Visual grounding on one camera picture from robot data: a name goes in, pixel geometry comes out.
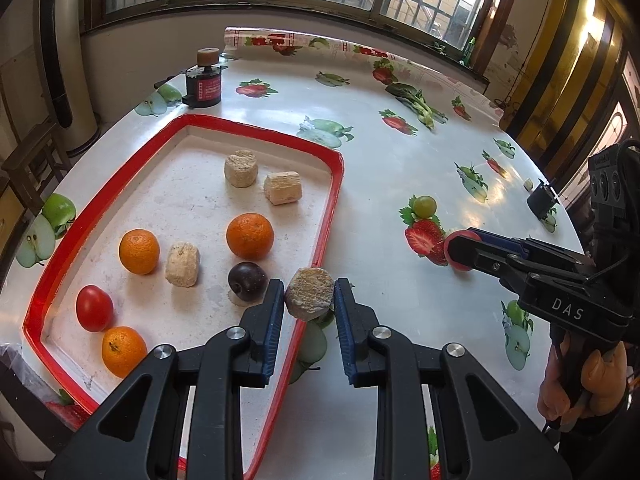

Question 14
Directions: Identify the red tomato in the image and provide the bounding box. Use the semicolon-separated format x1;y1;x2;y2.
76;285;114;333
444;230;482;272

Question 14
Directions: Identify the dark purple plum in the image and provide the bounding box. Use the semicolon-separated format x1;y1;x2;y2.
228;261;268;302

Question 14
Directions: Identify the small beige corn piece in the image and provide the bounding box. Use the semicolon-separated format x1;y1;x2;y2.
285;268;334;322

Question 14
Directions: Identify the green tomato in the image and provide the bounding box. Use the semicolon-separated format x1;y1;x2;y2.
411;195;437;219

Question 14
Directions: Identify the orange mandarin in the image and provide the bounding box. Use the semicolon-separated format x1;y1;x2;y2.
118;229;160;275
101;326;148;378
226;212;274;260

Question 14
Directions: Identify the round beige corn piece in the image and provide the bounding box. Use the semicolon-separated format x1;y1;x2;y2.
224;150;258;188

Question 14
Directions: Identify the right hand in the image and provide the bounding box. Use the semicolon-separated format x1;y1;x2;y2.
537;334;627;424

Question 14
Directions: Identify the black cup on table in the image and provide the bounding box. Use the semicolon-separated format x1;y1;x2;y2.
526;181;558;220

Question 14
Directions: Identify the fruit print tablecloth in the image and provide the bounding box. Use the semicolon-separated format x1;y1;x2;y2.
0;27;586;480

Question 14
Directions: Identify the red rimmed white tray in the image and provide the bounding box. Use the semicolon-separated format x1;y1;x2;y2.
23;114;345;479

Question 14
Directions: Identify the green leafy vegetable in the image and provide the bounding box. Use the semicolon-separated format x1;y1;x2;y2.
385;82;448;130

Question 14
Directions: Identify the green bottle on sill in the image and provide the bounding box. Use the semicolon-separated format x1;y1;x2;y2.
463;37;476;66

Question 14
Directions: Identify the dark jar with cork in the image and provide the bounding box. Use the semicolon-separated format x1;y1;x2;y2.
182;48;222;108

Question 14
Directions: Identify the wooden chair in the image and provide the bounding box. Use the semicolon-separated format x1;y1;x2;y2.
1;118;72;216

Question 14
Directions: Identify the standing air conditioner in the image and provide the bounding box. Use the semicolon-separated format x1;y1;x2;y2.
34;0;100;157

